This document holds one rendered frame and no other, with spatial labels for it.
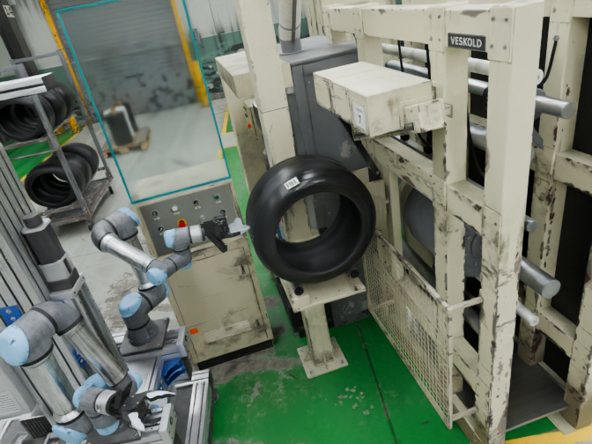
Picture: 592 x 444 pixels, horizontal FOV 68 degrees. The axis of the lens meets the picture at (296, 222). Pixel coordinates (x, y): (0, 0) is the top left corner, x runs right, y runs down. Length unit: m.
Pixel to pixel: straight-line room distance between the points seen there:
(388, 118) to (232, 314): 1.75
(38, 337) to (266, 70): 1.36
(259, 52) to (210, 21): 8.97
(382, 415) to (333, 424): 0.28
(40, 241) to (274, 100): 1.12
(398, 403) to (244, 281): 1.14
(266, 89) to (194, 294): 1.33
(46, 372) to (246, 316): 1.47
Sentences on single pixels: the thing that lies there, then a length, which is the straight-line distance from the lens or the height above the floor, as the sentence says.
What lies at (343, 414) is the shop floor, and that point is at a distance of 2.70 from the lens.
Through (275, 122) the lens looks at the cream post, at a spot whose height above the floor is 1.60.
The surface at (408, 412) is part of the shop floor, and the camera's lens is 2.69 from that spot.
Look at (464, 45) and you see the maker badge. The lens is 1.57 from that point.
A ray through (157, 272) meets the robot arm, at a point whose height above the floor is 1.22.
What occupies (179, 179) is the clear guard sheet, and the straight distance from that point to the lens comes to 2.45.
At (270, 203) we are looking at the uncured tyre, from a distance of 1.81.
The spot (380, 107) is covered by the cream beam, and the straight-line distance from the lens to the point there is 1.56.
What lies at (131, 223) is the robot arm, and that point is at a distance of 2.20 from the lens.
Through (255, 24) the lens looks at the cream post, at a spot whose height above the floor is 2.02.
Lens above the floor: 2.15
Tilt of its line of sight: 28 degrees down
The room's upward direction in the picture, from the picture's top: 11 degrees counter-clockwise
